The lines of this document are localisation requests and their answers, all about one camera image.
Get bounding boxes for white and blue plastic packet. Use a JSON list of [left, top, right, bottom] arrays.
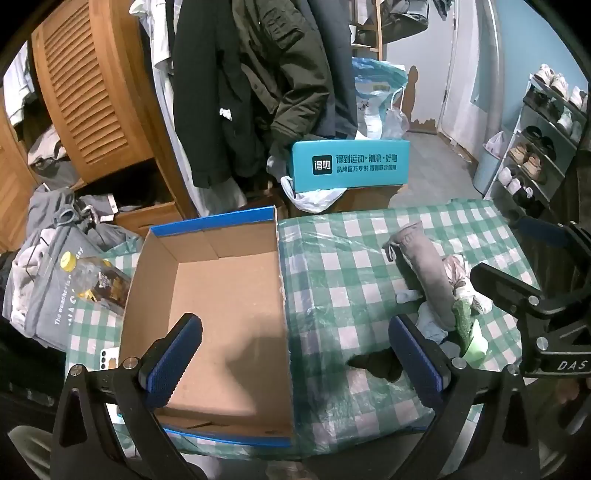
[[416, 302, 455, 344]]

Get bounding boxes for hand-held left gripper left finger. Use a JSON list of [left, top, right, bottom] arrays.
[[51, 313, 208, 480]]

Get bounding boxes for green checked tablecloth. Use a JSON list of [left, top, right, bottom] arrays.
[[69, 198, 546, 462]]

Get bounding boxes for clear plastic bag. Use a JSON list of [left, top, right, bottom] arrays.
[[381, 108, 411, 139]]

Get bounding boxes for blue-rimmed cardboard box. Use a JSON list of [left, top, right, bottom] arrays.
[[117, 206, 296, 448]]

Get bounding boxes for group of shoes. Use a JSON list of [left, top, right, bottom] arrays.
[[496, 65, 591, 217]]

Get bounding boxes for white phone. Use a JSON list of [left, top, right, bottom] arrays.
[[98, 347, 122, 372]]

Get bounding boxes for green scouring pad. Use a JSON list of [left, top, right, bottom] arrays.
[[452, 300, 481, 347]]

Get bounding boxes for teal box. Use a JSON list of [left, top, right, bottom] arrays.
[[290, 137, 411, 193]]

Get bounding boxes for black coat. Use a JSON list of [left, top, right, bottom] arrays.
[[172, 0, 278, 190]]

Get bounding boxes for grey printed cloth bag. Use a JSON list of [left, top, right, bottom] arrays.
[[9, 226, 116, 349]]

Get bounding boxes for olive green jacket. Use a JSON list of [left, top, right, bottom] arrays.
[[231, 0, 331, 144]]

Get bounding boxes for navy garment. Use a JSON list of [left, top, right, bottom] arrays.
[[305, 0, 358, 139]]

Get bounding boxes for light blue bin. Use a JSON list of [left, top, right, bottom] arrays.
[[473, 148, 502, 199]]

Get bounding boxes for wooden louvered door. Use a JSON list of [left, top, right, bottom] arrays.
[[31, 0, 160, 185]]

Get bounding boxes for white plastic bag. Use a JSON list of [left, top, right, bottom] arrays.
[[267, 154, 347, 214]]

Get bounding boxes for dark grey garment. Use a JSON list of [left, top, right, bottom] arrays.
[[383, 0, 455, 42]]

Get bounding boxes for grey hoodie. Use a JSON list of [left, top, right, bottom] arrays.
[[28, 185, 144, 259]]

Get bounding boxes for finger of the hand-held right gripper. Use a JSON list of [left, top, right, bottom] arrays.
[[517, 216, 591, 259], [470, 262, 555, 319]]

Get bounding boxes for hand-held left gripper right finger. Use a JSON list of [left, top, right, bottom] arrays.
[[389, 314, 566, 480]]

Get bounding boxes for yellow-capped plastic bottle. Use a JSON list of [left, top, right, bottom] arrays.
[[59, 251, 132, 319]]

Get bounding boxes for white folded clothes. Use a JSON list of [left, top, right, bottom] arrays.
[[4, 51, 38, 125]]

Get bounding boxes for white shirt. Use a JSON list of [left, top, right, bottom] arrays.
[[129, 0, 247, 217]]

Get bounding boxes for grey fleece sock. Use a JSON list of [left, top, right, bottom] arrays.
[[384, 220, 458, 330]]

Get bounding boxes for blue printed plastic bag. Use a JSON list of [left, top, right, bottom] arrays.
[[352, 58, 409, 139]]

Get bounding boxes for white door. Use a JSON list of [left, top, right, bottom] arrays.
[[438, 0, 502, 153]]

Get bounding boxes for person's right hand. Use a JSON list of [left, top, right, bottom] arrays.
[[556, 382, 583, 428]]

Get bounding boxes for brown cardboard box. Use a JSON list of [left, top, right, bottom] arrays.
[[281, 182, 407, 217]]

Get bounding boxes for wooden wardrobe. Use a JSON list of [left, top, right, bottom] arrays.
[[0, 0, 199, 241]]

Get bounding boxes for grey shoe rack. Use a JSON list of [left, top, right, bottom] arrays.
[[485, 74, 591, 217]]

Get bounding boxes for grey folded clothes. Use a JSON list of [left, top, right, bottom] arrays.
[[28, 124, 79, 185]]

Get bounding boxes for grey pipe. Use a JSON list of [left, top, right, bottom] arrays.
[[482, 0, 506, 134]]

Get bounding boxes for wooden shelf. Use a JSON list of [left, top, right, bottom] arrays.
[[348, 0, 386, 61]]

